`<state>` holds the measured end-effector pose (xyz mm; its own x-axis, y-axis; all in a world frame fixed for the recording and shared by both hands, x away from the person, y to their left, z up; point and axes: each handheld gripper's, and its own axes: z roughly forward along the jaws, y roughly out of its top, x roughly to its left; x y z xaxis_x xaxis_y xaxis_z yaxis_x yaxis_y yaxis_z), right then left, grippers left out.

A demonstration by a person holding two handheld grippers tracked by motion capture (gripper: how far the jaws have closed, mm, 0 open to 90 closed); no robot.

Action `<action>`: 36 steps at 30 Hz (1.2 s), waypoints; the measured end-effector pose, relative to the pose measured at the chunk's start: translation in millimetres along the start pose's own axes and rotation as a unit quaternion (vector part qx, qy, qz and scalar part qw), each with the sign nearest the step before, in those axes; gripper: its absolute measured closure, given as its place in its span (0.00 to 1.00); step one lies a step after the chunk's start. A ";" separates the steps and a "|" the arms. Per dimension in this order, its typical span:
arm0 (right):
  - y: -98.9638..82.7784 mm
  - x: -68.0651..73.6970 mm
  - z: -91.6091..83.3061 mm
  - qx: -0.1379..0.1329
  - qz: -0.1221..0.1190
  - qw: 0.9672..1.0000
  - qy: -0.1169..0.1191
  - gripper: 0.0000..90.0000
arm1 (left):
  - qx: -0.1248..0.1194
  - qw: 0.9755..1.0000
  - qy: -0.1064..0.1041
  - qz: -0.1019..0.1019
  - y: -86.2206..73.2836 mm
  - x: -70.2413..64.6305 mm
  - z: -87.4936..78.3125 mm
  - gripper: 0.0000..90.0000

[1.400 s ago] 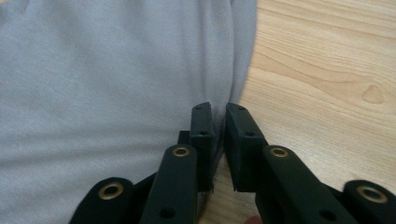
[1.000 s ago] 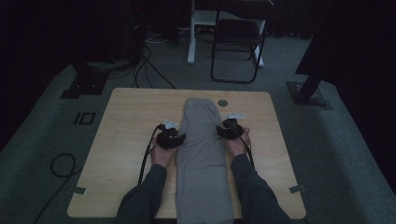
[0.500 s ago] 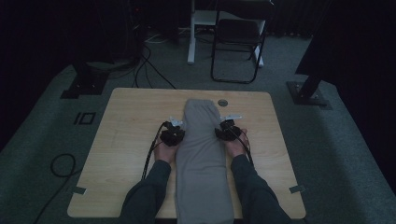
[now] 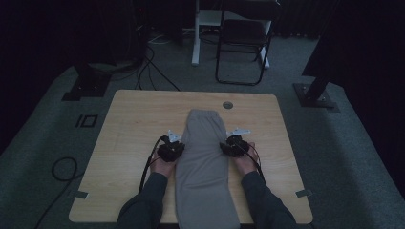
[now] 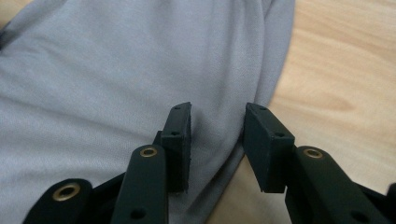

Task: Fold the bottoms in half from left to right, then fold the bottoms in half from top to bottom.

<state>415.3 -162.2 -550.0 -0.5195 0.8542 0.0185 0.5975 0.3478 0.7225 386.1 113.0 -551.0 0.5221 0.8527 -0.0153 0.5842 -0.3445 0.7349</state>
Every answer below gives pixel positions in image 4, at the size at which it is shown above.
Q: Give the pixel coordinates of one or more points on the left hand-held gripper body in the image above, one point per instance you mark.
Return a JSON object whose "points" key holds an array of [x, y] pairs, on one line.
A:
{"points": [[168, 151]]}

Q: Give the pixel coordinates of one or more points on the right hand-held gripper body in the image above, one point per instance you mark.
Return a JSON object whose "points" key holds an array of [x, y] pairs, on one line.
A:
{"points": [[237, 146]]}

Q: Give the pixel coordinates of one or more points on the gray pants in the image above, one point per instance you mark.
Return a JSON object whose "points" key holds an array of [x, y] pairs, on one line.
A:
{"points": [[203, 165]]}

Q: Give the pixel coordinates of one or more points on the person's left hand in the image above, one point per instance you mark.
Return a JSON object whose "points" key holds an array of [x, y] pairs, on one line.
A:
{"points": [[164, 167]]}

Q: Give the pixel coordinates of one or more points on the person's right hand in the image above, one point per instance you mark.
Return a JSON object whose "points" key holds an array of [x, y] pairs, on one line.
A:
{"points": [[246, 163]]}

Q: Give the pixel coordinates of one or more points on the gray round table grommet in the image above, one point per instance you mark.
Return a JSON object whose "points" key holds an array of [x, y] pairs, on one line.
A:
{"points": [[228, 105]]}

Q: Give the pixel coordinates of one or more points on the gray tape piece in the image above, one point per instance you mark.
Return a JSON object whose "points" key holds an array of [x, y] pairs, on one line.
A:
{"points": [[81, 194], [304, 193]]}

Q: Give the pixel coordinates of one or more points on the black slanted stand with base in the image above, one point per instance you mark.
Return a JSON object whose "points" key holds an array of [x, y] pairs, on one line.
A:
{"points": [[313, 95]]}

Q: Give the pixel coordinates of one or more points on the black stand with square base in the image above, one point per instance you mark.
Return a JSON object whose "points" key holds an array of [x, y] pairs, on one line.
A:
{"points": [[89, 86]]}

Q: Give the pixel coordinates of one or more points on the black folding chair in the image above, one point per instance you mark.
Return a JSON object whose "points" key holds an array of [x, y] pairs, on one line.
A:
{"points": [[243, 33]]}

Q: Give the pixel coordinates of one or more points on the white desk frame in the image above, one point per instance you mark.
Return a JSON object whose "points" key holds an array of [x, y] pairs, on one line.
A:
{"points": [[196, 38]]}

